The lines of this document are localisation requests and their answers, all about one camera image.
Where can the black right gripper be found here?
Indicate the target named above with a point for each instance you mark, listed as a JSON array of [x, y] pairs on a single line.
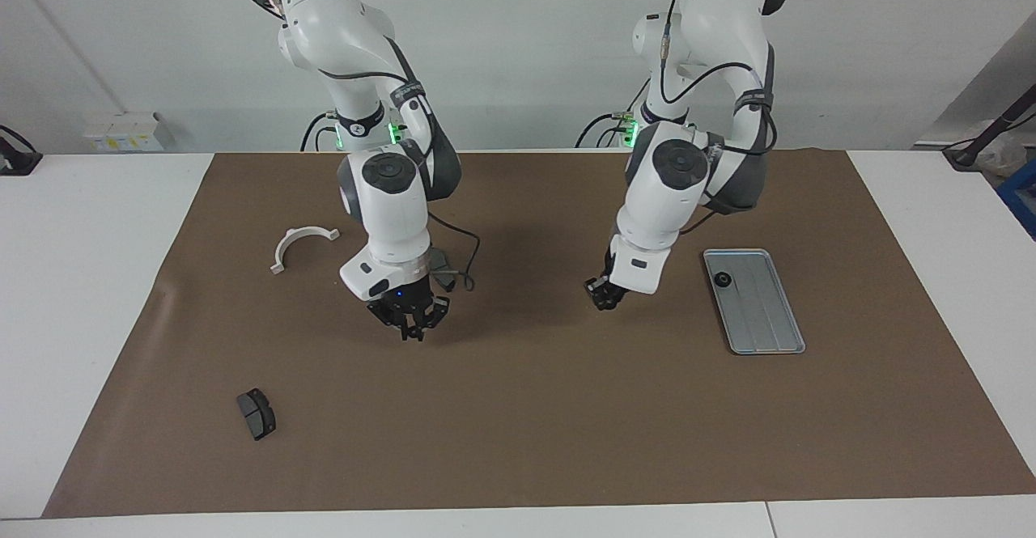
[[409, 299]]

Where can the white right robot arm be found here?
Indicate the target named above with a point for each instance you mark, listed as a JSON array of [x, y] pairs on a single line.
[[348, 28]]

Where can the short dark grey brake pad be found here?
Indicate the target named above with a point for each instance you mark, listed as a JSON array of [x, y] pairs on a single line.
[[257, 415]]

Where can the blue crate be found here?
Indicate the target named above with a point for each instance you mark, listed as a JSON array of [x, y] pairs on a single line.
[[1021, 194]]

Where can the black tripod leg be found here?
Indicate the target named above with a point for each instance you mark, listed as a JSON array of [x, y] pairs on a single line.
[[983, 140]]

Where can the black stand base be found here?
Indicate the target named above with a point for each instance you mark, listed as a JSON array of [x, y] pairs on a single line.
[[16, 159]]

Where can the white curved plastic bracket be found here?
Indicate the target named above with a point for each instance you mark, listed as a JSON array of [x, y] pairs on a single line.
[[285, 243]]

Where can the white wall socket box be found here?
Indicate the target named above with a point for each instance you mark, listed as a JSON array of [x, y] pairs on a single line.
[[121, 133]]

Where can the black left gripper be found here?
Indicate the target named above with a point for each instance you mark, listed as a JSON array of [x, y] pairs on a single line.
[[611, 283]]

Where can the silver metal tray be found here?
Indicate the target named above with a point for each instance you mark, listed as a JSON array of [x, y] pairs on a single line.
[[765, 334]]

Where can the long dark grey brake pad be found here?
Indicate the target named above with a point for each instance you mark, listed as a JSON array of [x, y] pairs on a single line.
[[443, 267]]

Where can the brown paper table mat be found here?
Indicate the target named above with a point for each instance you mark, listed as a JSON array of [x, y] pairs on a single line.
[[518, 425]]

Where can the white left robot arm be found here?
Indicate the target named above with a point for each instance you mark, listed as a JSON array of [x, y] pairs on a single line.
[[728, 20]]

